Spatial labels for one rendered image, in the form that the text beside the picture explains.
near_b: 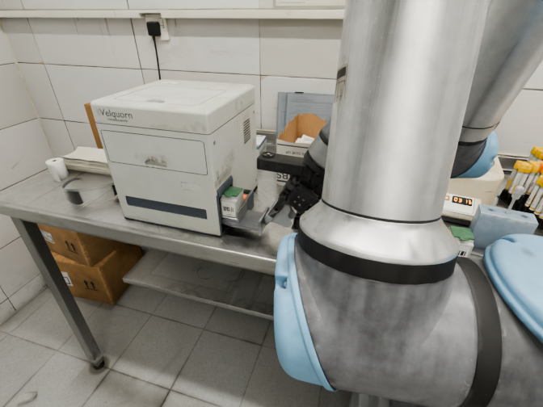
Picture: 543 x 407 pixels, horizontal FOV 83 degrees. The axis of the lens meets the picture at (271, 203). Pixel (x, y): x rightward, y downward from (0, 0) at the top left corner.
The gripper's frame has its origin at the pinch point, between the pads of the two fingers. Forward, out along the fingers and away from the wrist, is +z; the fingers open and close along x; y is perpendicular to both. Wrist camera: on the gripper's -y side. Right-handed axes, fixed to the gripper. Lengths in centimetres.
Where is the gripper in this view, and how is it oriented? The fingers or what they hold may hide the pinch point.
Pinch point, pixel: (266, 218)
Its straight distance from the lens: 71.9
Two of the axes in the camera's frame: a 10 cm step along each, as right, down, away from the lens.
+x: 2.9, -5.1, 8.1
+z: -4.8, 6.6, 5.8
